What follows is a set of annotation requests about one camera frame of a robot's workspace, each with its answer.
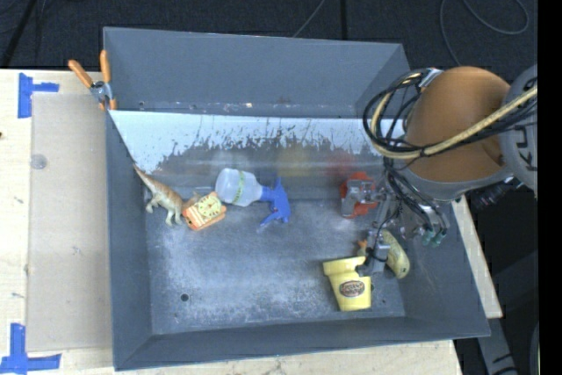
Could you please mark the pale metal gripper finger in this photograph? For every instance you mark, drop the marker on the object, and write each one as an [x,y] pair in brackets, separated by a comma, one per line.
[376,262]
[373,242]

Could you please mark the yellow toy banana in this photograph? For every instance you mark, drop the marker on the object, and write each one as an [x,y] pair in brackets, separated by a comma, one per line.
[398,259]

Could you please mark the yellow cup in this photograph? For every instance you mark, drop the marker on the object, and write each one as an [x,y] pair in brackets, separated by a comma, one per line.
[349,287]

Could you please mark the red and grey toy block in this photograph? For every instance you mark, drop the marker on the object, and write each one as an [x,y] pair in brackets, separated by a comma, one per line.
[355,195]

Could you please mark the grey metal bin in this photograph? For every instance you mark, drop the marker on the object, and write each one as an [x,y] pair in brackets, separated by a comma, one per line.
[246,268]

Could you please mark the clear spray bottle blue trigger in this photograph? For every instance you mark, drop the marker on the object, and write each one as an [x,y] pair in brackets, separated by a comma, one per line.
[246,189]

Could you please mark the orange toy clock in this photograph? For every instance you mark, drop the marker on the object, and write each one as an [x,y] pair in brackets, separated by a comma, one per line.
[205,211]

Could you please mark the tan toy dinosaur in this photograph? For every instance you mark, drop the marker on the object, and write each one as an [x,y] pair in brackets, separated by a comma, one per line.
[166,198]

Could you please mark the pale wood flat board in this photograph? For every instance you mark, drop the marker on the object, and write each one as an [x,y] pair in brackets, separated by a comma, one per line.
[66,211]

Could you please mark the black cylinder on white bracket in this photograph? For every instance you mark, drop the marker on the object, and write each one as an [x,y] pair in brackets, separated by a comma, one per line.
[487,195]

